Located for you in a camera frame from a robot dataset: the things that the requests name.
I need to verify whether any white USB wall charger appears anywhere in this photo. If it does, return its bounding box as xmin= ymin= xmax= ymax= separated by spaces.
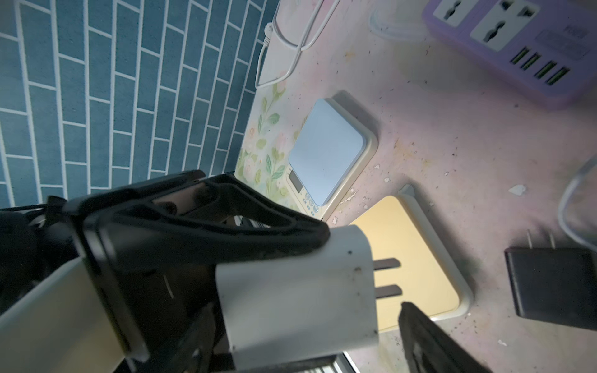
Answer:
xmin=215 ymin=225 xmax=402 ymax=371

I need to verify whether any purple power strip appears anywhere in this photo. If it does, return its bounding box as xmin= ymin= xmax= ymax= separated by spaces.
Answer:
xmin=422 ymin=0 xmax=596 ymax=110

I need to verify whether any white power strip cord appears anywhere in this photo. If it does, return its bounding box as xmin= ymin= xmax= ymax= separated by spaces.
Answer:
xmin=254 ymin=0 xmax=341 ymax=89

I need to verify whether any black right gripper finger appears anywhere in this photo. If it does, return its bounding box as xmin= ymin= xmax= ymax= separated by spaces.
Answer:
xmin=398 ymin=302 xmax=490 ymax=373

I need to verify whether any yellow electronic kitchen scale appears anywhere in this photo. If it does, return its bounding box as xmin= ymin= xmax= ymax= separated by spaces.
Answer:
xmin=352 ymin=184 xmax=474 ymax=333

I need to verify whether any floral table mat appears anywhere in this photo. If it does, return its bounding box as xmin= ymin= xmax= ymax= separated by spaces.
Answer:
xmin=232 ymin=78 xmax=309 ymax=211

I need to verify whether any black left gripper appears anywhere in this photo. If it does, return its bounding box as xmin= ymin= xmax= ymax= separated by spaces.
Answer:
xmin=0 ymin=169 xmax=331 ymax=373

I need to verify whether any blue electronic kitchen scale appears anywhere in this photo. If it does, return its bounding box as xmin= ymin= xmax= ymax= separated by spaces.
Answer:
xmin=283 ymin=98 xmax=378 ymax=221

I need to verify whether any black USB wall charger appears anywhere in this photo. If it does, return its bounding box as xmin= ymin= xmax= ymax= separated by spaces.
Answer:
xmin=505 ymin=240 xmax=596 ymax=331

